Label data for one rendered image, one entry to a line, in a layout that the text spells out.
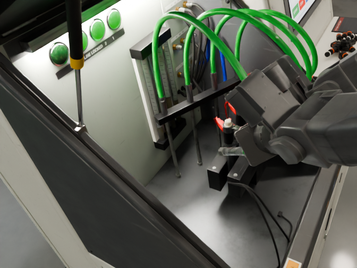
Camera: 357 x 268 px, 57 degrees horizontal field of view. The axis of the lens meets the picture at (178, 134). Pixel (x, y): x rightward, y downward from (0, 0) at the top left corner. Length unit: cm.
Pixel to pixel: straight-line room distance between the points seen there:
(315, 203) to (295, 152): 53
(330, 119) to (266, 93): 12
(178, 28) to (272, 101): 69
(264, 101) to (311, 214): 50
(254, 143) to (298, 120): 18
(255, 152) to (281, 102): 14
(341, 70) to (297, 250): 41
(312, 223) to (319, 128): 54
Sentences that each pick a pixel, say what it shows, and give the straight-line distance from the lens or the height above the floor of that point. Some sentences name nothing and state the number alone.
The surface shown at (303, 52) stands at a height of 126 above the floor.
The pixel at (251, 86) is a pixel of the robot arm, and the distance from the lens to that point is 44.
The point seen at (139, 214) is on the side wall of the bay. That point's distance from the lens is 63.
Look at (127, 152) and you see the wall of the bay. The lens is 100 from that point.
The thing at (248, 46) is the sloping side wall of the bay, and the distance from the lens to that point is 109.
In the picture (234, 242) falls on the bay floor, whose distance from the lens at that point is 97.
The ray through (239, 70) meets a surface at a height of 137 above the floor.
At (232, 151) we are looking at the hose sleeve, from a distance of 72.
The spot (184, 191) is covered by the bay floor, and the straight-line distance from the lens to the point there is 109.
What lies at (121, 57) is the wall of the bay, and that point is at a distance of 89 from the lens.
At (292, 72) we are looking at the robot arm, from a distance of 67.
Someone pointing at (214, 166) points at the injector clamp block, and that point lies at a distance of 94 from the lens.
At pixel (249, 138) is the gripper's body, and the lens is 56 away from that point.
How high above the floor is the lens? 166
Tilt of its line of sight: 40 degrees down
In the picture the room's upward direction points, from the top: 11 degrees counter-clockwise
